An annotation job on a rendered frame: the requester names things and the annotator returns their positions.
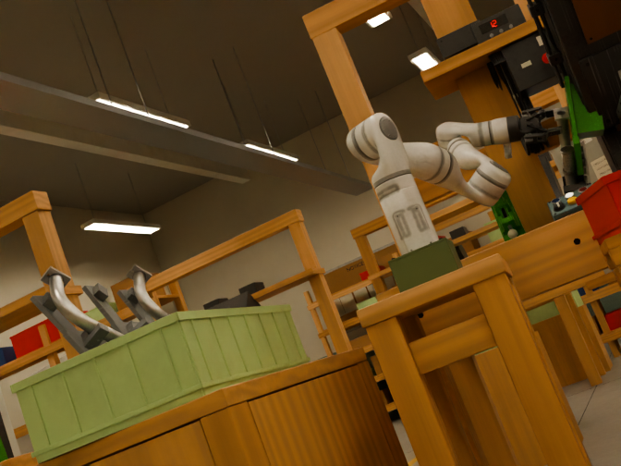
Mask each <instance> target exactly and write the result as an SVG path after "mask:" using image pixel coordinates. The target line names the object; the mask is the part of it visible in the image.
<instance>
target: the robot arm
mask: <svg viewBox="0 0 621 466"><path fill-rule="evenodd" d="M534 111H539V112H535V113H534ZM521 114H522V118H519V117H518V116H507V117H501V118H497V119H494V120H490V121H485V122H480V123H459V122H445V123H443V124H441V125H440V126H438V128H437V129H436V137H437V141H438V145H439V146H437V145H434V144H431V143H428V142H404V143H403V142H402V140H401V137H400V134H399V132H398V129H397V127H396V125H395V123H394V122H393V120H392V119H391V118H390V117H389V116H387V115H386V114H383V113H376V114H374V115H372V116H370V117H368V118H367V119H365V120H364V121H362V122H361V123H360V124H358V125H357V126H356V127H355V128H353V129H352V130H351V131H350V132H349V133H348V135H347V147H348V149H349V150H350V151H351V153H352V154H353V155H354V156H355V157H357V158H358V159H359V160H360V161H362V162H365V163H368V164H371V165H376V166H378V168H377V170H376V171H375V173H374V174H373V176H372V178H371V182H372V185H373V187H374V189H375V191H376V194H377V196H378V199H379V201H380V204H381V206H382V208H383V210H384V214H385V217H386V219H387V221H388V224H389V226H390V228H391V230H392V233H393V235H394V238H395V240H396V244H397V246H398V248H399V250H400V252H401V255H404V254H406V253H409V252H411V251H415V250H416V249H418V248H421V247H423V246H426V245H428V244H430V243H433V242H435V241H437V240H439V238H438V235H437V233H436V231H435V228H434V226H433V224H432V220H431V218H430V216H429V214H428V211H427V209H426V207H425V204H424V202H423V199H422V198H421V196H420V192H419V190H418V187H417V185H416V182H415V180H414V177H415V178H418V179H421V180H423V181H426V182H428V183H431V184H433V185H436V186H439V187H442V188H445V189H448V190H451V191H453V192H456V193H458V194H460V195H462V196H464V197H466V198H468V199H470V200H472V201H474V202H477V203H478V204H481V205H484V206H489V207H491V206H494V205H495V204H496V203H497V202H498V201H499V199H500V198H501V196H502V195H503V193H504V192H505V190H506V188H507V187H508V185H509V183H510V181H511V176H510V174H509V173H508V172H507V170H506V169H504V168H503V167H502V166H501V165H499V164H497V163H496V162H495V161H494V160H492V159H491V158H489V157H488V156H486V155H485V154H483V153H481V152H479V151H478V150H476V149H475V148H474V147H482V146H488V145H494V144H503V145H504V149H505V158H506V159H508V158H512V150H511V142H515V141H521V140H522V137H524V139H525V143H526V144H530V143H539V142H547V138H549V137H550V136H554V135H559V134H562V133H563V129H562V127H555V128H549V129H544V128H542V127H541V126H540V123H541V121H542V120H543V119H544V118H547V117H554V110H553V109H549V110H544V109H542V107H541V106H538V107H534V108H531V109H527V110H523V111H521ZM461 135H463V136H466V137H468V138H469V140H470V142H471V144H472V145H471V144H470V143H469V142H468V141H467V140H465V139H463V138H461ZM540 137H542V139H538V138H540ZM460 168H461V169H465V170H472V169H476V171H475V173H474V174H473V176H472V177H471V179H470V180H469V182H466V180H465V179H464V178H463V176H462V173H461V170H460Z"/></svg>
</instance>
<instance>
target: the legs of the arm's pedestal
mask: <svg viewBox="0 0 621 466"><path fill-rule="evenodd" d="M473 289H474V291H475V293H476V296H477V298H478V301H479V303H480V305H481V308H482V310H483V313H484V314H481V315H479V316H476V317H474V318H471V319H469V320H467V321H465V322H462V323H459V324H457V325H453V326H450V327H448V328H446V329H444V330H441V331H439V332H436V333H433V334H431V335H428V336H427V337H426V334H425V332H424V329H423V327H422V324H421V322H420V318H419V317H418V316H417V315H411V316H409V317H407V318H404V319H402V317H401V316H394V317H392V318H389V319H387V320H384V321H382V322H380V323H378V324H375V325H371V326H369V327H367V328H366V331H367V333H368V336H369V338H370V341H371V344H372V347H373V349H374V352H375V354H376V357H377V359H378V362H379V363H380V366H381V369H382V371H383V374H384V378H385V380H386V383H387V385H388V387H389V390H390V392H391V395H392V397H393V400H394V402H395V405H396V408H397V411H398V413H399V416H400V418H401V421H402V423H403V425H404V427H405V430H406V433H407V435H408V439H409V442H410V444H411V446H412V448H413V451H414V453H415V456H416V459H417V461H418V464H419V465H420V466H479V464H478V462H477V460H476V458H475V455H474V453H473V450H472V448H471V445H470V443H469V440H468V437H467V435H466V433H465V430H464V428H463V425H462V423H461V421H460V419H459V416H458V414H457V410H456V407H455V405H454V402H453V400H452V398H451V396H450V393H449V391H448V389H447V386H446V384H445V381H444V378H443V376H442V373H441V371H440V368H441V367H444V366H446V365H448V364H450V363H453V362H457V361H460V360H462V359H465V358H467V357H469V356H472V355H474V354H477V353H480V352H482V351H485V350H488V349H491V348H493V347H496V346H497V347H498V349H499V350H500V353H501V355H502V358H503V360H504V362H505V366H506V368H507V371H508V372H509V375H510V377H511V379H512V382H513V384H514V387H515V389H516V391H517V394H518V396H519V399H520V401H521V404H522V406H523V408H524V411H525V412H526V415H527V417H528V419H529V422H530V425H531V428H532V430H533V433H534V434H535V436H536V439H537V441H538V444H539V446H540V448H541V451H542V454H543V456H544V458H545V461H546V463H547V465H548V466H592V465H591V461H590V459H589V457H588V454H587V452H586V450H585V448H584V446H583V444H582V441H581V439H580V437H579V434H578V431H577V428H576V426H575V425H574V422H573V420H572V418H571V416H570V413H569V411H568V409H567V406H566V404H565V401H564V399H563V397H562V394H561V392H560V390H559V387H558V385H557V383H556V381H555V379H554V375H553V373H552V371H551V368H550V366H549V364H548V361H547V360H546V358H545V355H544V353H543V351H542V347H541V345H540V342H539V340H538V339H537V336H536V334H535V332H534V329H533V327H532V325H531V322H530V319H529V317H528V315H527V313H526V310H525V308H524V306H523V303H522V301H521V299H520V297H519V295H518V291H517V289H516V287H515V284H514V282H513V280H512V278H511V277H510V276H509V277H507V275H506V274H505V273H502V274H499V275H497V276H493V277H490V278H488V279H485V280H483V281H482V282H479V283H477V284H474V285H473Z"/></svg>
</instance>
